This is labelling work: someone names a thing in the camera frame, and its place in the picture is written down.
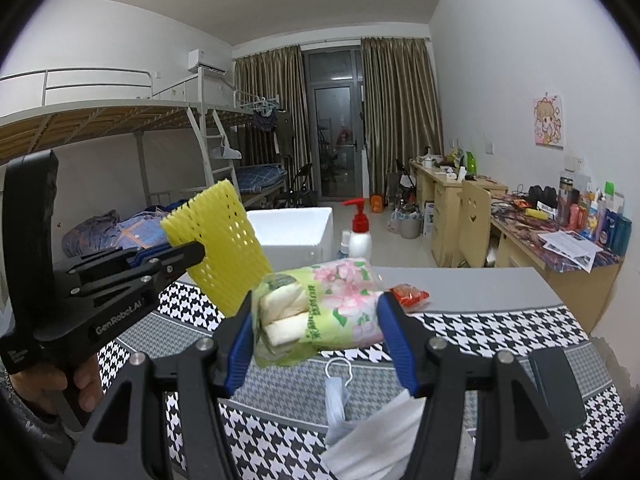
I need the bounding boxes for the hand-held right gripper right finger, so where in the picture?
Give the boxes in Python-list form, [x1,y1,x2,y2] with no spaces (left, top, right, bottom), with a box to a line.
[376,291,583,480]

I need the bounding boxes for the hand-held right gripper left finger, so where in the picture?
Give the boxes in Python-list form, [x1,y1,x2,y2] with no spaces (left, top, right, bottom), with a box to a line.
[65,290,256,480]

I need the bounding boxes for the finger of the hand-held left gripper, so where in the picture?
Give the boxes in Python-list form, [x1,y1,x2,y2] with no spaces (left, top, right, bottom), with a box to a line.
[70,241,207,311]
[62,246,173,283]

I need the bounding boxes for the yellow foam net sleeve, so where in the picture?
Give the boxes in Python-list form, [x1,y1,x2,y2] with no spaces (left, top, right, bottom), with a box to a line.
[160,179,273,318]

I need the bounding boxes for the floral tissue pack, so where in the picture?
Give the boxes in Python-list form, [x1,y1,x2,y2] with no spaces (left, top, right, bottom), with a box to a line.
[250,256,388,368]

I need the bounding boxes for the white foam box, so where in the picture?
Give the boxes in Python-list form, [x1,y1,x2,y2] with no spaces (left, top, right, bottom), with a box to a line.
[245,206,335,268]

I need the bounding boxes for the person's left forearm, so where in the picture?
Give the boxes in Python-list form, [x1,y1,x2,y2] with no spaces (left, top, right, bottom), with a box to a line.
[0,385,83,471]

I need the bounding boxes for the person's left hand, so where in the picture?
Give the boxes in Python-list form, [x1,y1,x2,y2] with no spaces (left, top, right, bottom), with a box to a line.
[7,355,104,418]

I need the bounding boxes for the grey-purple blanket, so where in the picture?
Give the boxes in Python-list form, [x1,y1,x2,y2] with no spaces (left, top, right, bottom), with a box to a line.
[62,211,121,256]

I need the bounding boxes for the blue plaid quilt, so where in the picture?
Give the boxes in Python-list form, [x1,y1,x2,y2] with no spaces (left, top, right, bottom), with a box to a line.
[62,200,201,266]

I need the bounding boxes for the red snack packet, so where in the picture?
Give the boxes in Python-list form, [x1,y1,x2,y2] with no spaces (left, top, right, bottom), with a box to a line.
[387,284,431,313]

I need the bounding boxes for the light blue face mask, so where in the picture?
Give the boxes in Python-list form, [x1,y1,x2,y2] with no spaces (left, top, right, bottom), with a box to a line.
[324,360,353,443]

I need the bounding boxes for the white paper towel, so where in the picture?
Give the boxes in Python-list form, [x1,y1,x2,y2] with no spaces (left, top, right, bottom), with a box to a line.
[320,387,476,480]

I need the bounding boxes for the white metal bed ladder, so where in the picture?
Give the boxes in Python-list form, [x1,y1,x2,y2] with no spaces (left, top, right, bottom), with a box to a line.
[187,105,242,198]

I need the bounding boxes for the houndstooth patterned mat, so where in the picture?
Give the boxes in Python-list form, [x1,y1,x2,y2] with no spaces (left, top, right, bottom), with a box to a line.
[95,266,628,480]

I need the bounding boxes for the blue checkered mattress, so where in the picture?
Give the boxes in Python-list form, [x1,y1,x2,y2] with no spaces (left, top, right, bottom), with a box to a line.
[235,162,288,193]

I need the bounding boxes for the white hanging cloth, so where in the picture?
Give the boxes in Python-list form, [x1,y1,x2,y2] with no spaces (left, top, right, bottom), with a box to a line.
[207,135,241,161]

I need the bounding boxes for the white red-pump bottle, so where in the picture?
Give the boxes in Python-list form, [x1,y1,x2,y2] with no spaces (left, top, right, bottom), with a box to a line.
[342,198,373,261]

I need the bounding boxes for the grey bucket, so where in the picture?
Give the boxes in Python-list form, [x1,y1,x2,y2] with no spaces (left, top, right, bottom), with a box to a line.
[399,210,423,239]

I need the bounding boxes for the black folding chair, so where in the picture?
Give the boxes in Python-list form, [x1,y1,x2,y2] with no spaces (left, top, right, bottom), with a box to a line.
[387,160,418,206]
[275,162,316,208]

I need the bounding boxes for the white metal bunk bed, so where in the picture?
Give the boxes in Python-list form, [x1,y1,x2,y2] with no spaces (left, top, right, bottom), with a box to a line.
[0,69,241,261]
[200,67,293,211]

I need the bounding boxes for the light wooden desk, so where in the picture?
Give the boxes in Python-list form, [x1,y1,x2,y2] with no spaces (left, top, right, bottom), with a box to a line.
[490,200,626,333]
[409,157,508,268]

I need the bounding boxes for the wooden smiley chair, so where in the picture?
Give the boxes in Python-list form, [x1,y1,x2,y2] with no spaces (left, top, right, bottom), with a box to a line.
[452,179,493,268]

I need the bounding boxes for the dark hanging clothes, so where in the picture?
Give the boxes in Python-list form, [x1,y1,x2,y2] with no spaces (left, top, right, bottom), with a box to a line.
[251,110,281,136]

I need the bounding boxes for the black phone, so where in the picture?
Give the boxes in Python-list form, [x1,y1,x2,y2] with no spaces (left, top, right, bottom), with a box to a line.
[527,346,587,431]

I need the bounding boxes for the brown curtain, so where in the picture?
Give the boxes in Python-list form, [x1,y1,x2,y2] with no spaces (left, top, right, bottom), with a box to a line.
[234,45,315,196]
[360,36,445,196]

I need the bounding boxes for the white air conditioner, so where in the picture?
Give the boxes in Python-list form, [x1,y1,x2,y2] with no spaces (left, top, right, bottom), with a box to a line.
[186,49,227,77]

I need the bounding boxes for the glass balcony door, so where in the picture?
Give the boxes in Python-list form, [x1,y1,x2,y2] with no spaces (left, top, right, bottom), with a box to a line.
[302,46,368,198]

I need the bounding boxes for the printed paper sheets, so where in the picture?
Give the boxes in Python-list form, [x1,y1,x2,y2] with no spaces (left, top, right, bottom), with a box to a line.
[537,230,606,267]

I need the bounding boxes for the row of toiletry bottles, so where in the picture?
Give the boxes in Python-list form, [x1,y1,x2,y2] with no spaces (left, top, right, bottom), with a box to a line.
[557,170,633,256]

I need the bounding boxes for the cartoon wall poster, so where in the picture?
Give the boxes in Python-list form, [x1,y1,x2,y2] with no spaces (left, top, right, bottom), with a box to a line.
[532,94,565,148]

